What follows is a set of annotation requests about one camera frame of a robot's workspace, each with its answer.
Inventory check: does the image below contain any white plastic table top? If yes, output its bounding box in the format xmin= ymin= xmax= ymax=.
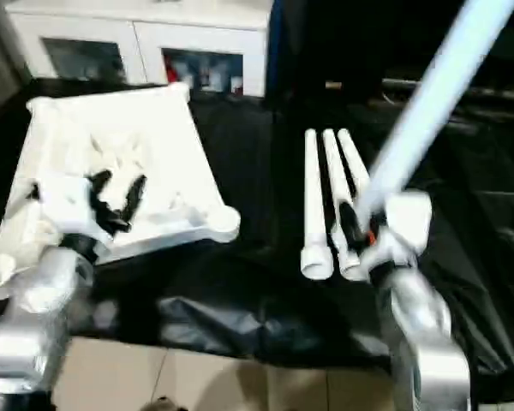
xmin=0 ymin=83 xmax=242 ymax=302

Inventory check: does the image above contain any white plastic table leg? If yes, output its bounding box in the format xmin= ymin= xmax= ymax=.
xmin=335 ymin=128 xmax=374 ymax=211
xmin=355 ymin=0 xmax=514 ymax=225
xmin=320 ymin=128 xmax=367 ymax=283
xmin=299 ymin=128 xmax=336 ymax=282

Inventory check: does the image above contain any black mat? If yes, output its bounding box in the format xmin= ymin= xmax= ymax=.
xmin=0 ymin=77 xmax=514 ymax=403

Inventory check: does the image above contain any white cabinet with glass doors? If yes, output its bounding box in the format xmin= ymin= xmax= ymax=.
xmin=4 ymin=0 xmax=275 ymax=98

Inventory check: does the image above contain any black furniture with gold label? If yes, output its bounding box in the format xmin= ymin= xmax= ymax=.
xmin=270 ymin=0 xmax=514 ymax=108

